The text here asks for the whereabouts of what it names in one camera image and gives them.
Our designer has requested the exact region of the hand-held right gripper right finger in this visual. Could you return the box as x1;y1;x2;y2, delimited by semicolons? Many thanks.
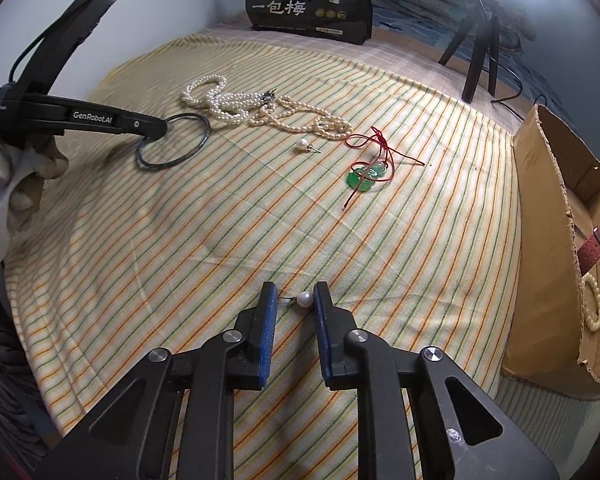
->
312;281;561;480

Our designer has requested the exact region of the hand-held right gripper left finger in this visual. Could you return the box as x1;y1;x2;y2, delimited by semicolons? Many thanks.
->
32;281;279;480

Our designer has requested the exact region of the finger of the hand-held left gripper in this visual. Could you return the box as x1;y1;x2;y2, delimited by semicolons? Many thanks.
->
125;112;170;142

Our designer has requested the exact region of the dark thin bangle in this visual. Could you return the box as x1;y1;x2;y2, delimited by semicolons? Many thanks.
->
136;112;212;171

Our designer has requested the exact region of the white pearl necklace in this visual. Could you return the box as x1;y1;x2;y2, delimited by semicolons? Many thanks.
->
182;74;277;128

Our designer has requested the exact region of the cream pearl necklace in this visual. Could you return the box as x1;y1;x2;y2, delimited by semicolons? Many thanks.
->
247;95;353;142

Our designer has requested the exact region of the cardboard box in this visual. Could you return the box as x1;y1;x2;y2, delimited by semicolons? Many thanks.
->
500;102;600;401

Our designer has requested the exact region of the person's left hand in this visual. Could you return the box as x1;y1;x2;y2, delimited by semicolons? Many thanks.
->
7;134;70;217

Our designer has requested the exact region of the striped yellow cloth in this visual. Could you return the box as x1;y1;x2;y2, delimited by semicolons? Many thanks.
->
2;25;523;480

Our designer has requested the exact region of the black printed snack bag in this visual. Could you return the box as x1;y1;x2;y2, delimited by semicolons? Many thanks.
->
244;0;375;46

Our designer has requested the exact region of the plaid blanket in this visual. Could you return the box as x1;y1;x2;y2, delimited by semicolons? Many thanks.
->
215;10;536;136

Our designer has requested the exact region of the black tripod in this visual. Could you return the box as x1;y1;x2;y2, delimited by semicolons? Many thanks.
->
437;0;503;103

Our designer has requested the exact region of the green jade pendant red cord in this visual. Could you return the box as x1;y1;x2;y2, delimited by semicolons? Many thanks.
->
342;127;426;210

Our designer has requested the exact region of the cream bead bracelet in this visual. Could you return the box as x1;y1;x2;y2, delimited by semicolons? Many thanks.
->
582;274;600;332

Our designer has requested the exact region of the brown watch strap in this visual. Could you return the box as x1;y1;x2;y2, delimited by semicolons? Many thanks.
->
577;226;600;277

